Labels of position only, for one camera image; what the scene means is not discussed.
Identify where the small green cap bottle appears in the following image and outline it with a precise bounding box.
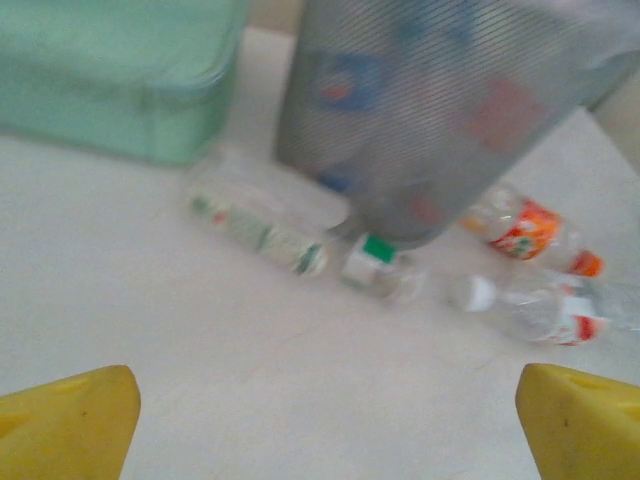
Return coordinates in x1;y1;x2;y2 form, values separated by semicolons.
342;232;429;301

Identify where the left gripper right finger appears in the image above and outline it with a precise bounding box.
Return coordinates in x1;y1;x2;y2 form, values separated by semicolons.
515;362;640;480

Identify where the grey mesh waste bin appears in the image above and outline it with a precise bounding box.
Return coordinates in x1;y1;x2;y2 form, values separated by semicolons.
274;0;640;251

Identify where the orange label soda bottle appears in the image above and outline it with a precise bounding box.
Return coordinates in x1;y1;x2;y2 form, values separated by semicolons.
459;189;606;279

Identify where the blue cap Pepsi bottle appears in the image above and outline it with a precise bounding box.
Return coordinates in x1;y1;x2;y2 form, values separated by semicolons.
312;47;394;114

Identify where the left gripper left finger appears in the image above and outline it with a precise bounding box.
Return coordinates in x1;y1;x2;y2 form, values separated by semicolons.
0;364;143;480

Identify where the mint green zip pouch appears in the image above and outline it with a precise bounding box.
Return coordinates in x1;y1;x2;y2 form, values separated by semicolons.
0;0;246;166

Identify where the green white label clear bottle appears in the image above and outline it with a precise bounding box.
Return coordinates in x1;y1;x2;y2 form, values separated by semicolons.
187;149;331;276

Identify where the red cap cola bottle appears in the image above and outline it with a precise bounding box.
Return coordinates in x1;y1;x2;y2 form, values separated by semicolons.
467;77;549;154

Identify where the red white label water bottle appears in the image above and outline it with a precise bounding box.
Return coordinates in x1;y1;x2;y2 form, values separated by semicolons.
449;272;640;346

